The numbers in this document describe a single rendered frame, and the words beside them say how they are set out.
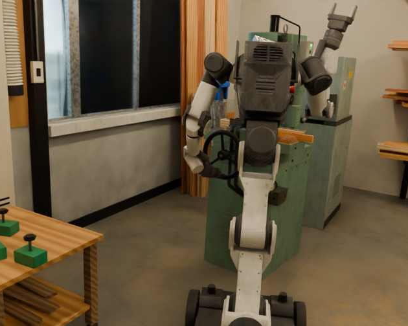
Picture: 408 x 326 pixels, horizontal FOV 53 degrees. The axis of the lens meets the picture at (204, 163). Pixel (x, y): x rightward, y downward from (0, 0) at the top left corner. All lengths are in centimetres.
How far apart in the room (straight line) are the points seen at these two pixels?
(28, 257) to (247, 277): 89
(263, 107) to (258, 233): 53
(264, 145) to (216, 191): 110
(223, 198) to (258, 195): 87
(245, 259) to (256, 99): 69
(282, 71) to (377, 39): 311
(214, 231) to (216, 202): 20
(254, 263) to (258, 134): 58
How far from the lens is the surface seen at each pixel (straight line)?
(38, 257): 175
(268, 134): 163
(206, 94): 190
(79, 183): 329
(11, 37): 259
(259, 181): 181
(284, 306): 214
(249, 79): 174
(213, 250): 283
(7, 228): 204
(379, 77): 478
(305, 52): 277
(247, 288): 186
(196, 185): 412
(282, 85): 174
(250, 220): 178
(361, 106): 482
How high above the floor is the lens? 135
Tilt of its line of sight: 14 degrees down
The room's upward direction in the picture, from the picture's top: 3 degrees clockwise
